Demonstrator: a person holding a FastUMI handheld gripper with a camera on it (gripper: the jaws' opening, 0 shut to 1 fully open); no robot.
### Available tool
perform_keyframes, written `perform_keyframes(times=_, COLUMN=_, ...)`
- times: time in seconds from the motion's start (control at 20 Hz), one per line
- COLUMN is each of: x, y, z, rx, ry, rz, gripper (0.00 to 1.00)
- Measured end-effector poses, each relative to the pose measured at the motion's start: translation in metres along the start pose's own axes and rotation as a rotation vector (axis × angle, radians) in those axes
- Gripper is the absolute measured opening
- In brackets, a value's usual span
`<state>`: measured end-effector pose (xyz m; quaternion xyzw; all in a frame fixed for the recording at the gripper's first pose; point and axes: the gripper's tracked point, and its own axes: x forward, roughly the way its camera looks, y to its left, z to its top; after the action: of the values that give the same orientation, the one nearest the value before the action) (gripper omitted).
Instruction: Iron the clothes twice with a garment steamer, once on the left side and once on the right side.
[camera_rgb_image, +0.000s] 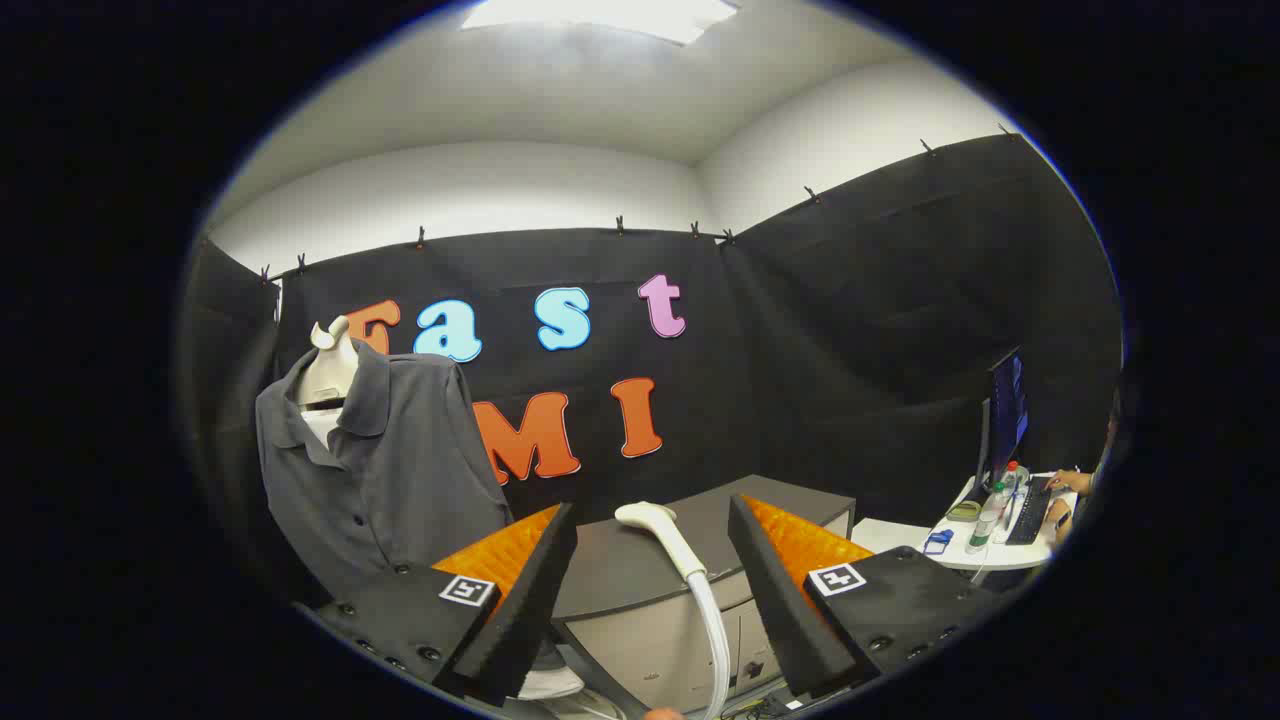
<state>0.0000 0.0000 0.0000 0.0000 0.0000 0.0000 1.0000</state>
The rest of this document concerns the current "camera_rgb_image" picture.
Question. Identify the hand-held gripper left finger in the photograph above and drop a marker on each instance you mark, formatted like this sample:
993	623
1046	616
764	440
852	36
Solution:
530	600

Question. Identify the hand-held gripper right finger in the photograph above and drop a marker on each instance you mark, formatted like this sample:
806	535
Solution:
775	590

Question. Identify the white garment steamer head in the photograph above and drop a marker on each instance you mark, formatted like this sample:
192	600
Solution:
660	530

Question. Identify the grey button shirt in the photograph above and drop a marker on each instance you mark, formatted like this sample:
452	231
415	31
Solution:
400	470

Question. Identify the grey cabinet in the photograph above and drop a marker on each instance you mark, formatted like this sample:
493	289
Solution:
640	570

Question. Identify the small blue item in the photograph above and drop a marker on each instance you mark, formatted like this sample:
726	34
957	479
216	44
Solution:
937	542

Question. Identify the clear plastic bottle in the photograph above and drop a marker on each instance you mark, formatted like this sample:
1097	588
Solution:
985	520

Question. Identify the white desk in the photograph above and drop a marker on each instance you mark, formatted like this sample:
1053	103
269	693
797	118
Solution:
1000	555

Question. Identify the black keyboard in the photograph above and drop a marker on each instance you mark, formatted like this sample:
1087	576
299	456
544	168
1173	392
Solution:
1028	512

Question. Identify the computer monitor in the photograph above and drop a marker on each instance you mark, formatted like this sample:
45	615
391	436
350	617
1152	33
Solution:
1005	410

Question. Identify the white mannequin torso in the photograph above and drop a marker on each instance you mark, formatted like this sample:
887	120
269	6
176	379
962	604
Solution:
330	375

